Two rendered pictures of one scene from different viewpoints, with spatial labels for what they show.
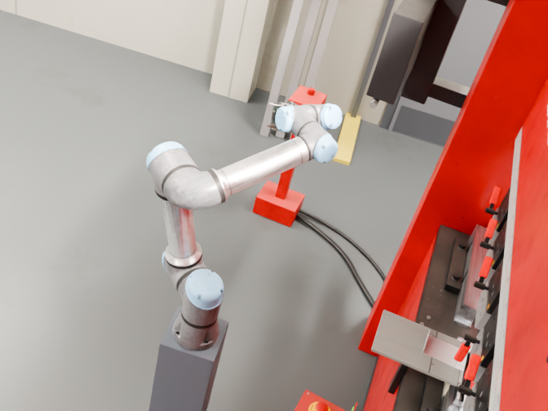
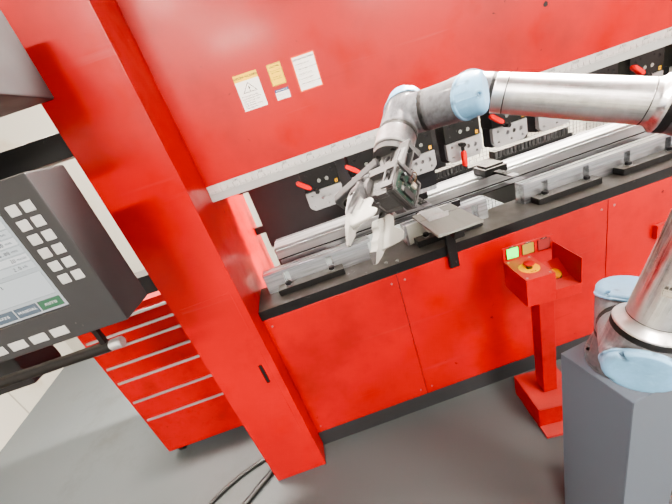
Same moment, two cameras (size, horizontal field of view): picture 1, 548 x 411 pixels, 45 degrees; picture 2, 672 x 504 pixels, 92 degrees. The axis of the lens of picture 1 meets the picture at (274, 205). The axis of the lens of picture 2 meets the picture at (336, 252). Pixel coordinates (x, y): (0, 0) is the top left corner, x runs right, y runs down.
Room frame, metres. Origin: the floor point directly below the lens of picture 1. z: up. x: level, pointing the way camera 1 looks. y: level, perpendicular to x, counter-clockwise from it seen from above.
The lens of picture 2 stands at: (2.10, 0.55, 1.54)
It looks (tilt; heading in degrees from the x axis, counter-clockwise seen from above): 24 degrees down; 258
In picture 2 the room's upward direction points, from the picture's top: 19 degrees counter-clockwise
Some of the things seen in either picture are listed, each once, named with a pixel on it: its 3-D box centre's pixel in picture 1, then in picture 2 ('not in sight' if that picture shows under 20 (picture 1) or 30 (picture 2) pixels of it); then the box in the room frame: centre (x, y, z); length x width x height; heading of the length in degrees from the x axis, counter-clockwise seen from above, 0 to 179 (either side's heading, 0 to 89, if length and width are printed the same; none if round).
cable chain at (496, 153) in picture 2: not in sight; (528, 142); (0.55, -0.93, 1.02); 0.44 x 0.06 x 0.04; 169
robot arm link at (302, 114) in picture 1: (298, 121); (455, 99); (1.68, 0.00, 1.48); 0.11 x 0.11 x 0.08; 39
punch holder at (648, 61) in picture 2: not in sight; (636, 76); (0.42, -0.50, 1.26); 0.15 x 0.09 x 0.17; 169
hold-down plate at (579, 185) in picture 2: not in sight; (566, 190); (0.79, -0.51, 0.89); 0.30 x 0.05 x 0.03; 169
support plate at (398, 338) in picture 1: (418, 346); (444, 218); (1.41, -0.53, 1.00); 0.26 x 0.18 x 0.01; 79
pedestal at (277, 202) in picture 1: (292, 155); not in sight; (3.18, -0.03, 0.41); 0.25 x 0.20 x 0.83; 79
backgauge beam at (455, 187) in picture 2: not in sight; (478, 182); (0.93, -0.90, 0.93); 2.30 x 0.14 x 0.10; 169
